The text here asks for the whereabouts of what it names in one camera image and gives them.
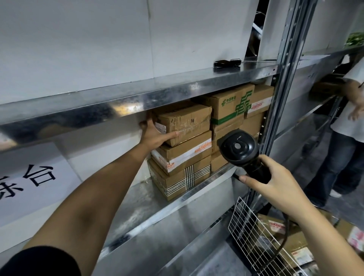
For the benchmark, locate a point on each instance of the person's left hand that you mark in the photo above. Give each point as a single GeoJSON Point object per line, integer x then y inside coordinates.
{"type": "Point", "coordinates": [153, 139]}

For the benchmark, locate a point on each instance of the person's right hand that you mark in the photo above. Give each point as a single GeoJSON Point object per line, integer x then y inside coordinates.
{"type": "Point", "coordinates": [284, 193]}

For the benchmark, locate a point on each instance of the yellow corner label cardboard box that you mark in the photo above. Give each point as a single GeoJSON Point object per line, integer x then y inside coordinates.
{"type": "Point", "coordinates": [187, 119]}

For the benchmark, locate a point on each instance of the black barcode scanner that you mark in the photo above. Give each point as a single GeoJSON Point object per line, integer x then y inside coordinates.
{"type": "Point", "coordinates": [236, 148]}

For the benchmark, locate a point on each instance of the pink label cardboard box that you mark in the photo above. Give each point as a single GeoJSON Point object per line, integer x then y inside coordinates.
{"type": "Point", "coordinates": [344, 227]}

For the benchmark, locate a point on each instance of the stack of cardboard boxes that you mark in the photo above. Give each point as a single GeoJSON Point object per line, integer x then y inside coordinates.
{"type": "Point", "coordinates": [227, 105]}

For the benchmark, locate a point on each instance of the person's right forearm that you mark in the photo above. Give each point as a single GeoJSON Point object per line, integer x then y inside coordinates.
{"type": "Point", "coordinates": [327, 244]}

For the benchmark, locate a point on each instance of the person's left forearm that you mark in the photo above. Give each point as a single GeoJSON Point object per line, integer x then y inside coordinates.
{"type": "Point", "coordinates": [85, 204]}

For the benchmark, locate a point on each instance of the metal shelving rack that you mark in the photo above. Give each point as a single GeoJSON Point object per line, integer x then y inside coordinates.
{"type": "Point", "coordinates": [85, 108]}

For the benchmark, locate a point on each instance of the black object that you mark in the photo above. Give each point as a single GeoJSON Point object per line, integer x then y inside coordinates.
{"type": "Point", "coordinates": [224, 64]}

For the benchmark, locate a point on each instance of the person's black sleeve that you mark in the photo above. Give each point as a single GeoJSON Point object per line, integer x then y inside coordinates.
{"type": "Point", "coordinates": [37, 264]}

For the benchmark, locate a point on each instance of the white paper sign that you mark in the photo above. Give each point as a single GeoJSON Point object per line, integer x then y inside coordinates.
{"type": "Point", "coordinates": [42, 159]}

